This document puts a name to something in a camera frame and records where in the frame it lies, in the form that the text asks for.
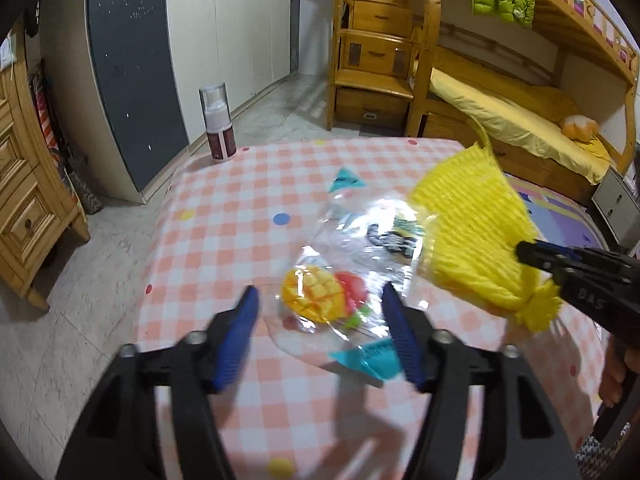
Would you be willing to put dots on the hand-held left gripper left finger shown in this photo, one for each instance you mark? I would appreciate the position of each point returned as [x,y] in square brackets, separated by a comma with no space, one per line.
[235,340]

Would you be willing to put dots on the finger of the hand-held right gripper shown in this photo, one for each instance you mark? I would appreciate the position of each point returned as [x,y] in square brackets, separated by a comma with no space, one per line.
[532,257]
[560,252]

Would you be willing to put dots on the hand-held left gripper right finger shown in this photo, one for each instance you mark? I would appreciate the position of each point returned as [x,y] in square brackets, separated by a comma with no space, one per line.
[405,340]

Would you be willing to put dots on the yellow foam fruit net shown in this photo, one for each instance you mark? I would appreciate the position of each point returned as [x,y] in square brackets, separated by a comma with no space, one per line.
[470,225]

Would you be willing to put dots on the clear plastic fruit bag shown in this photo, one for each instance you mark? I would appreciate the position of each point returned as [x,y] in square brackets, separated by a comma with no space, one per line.
[350,240]

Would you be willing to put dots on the person's right hand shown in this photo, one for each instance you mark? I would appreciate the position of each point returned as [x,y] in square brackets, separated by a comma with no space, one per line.
[612,375]

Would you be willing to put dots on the rainbow oval rug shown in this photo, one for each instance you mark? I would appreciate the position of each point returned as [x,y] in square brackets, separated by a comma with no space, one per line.
[560,210]

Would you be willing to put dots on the grey nightstand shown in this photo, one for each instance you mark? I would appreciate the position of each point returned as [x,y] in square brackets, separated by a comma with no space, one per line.
[617,205]

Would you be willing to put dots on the wooden under-bed drawer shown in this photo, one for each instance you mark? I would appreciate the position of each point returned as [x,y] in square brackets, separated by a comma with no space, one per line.
[540,170]

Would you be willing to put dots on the orange and white plush toy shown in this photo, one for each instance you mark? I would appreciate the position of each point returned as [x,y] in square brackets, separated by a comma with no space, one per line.
[580,127]

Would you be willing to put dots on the pink checked tablecloth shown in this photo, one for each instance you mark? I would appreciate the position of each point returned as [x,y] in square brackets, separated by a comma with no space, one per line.
[240,200]

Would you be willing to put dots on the yellow bed sheet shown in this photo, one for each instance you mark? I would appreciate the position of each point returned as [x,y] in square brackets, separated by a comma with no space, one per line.
[510,115]

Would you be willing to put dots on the spray bottle with maroon label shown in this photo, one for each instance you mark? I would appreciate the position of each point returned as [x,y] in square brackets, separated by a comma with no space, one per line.
[220,140]

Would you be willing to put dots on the wooden bunk bed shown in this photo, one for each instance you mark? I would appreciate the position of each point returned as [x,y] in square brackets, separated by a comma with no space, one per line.
[565,50]

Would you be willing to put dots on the grey zigzag bag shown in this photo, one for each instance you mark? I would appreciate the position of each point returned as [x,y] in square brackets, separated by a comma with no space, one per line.
[85,190]

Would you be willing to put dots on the wooden dresser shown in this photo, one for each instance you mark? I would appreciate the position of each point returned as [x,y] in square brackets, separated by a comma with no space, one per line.
[25,210]

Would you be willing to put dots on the wooden stair drawers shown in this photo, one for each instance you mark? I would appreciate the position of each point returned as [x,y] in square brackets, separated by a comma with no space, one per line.
[375,50]

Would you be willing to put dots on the dark grey curved panel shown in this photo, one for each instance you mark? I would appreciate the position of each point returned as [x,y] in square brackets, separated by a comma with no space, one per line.
[135,85]

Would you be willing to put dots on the red striped flat bag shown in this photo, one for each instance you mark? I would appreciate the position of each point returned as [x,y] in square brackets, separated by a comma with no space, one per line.
[47,120]

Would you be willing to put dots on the white wardrobe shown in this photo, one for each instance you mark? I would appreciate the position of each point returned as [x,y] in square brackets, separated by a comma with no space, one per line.
[225,35]

